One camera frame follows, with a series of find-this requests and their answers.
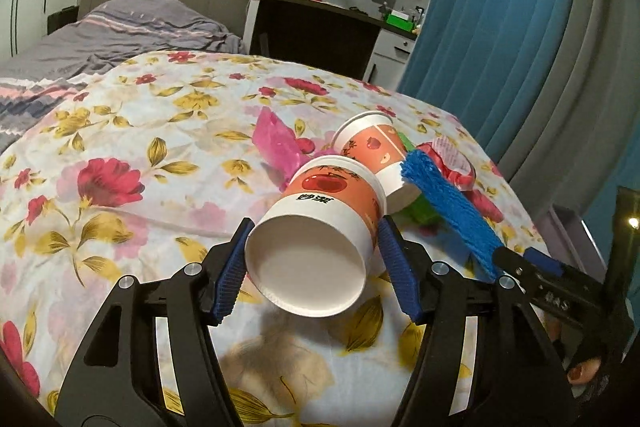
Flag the blue and grey curtain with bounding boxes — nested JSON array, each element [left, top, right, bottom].
[[399, 0, 640, 230]]

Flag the green box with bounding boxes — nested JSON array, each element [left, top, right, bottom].
[[384, 10, 419, 34]]

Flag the person's right hand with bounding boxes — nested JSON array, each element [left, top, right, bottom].
[[545, 314, 604, 389]]

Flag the green foam net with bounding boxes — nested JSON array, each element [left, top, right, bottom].
[[397, 132, 442, 226]]

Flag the floral bedsheet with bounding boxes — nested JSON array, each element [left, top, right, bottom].
[[0, 49, 557, 427]]

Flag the black nightstand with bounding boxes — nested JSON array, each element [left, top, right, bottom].
[[47, 6, 82, 34]]

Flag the blue foam net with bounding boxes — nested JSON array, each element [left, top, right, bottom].
[[399, 150, 507, 283]]

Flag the grey striped duvet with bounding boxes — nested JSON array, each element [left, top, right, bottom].
[[0, 0, 247, 148]]

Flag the orange printed paper cup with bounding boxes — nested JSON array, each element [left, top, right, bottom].
[[332, 110, 424, 213], [243, 156, 387, 319]]

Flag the red and white wrapper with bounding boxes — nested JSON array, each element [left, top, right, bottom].
[[417, 134, 482, 194]]

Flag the white drawer cabinet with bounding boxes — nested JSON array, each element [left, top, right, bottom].
[[364, 27, 417, 86]]

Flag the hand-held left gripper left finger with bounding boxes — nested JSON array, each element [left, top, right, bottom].
[[54, 217, 254, 427]]

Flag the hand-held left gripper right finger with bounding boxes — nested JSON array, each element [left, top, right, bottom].
[[377, 213, 577, 427]]

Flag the pink plastic bag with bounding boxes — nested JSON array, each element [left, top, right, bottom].
[[252, 106, 342, 188]]

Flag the dark wooden desk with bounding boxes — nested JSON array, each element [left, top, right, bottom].
[[244, 0, 419, 80]]

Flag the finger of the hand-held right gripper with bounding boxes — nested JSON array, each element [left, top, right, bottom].
[[524, 248, 567, 279], [492, 246, 532, 282]]

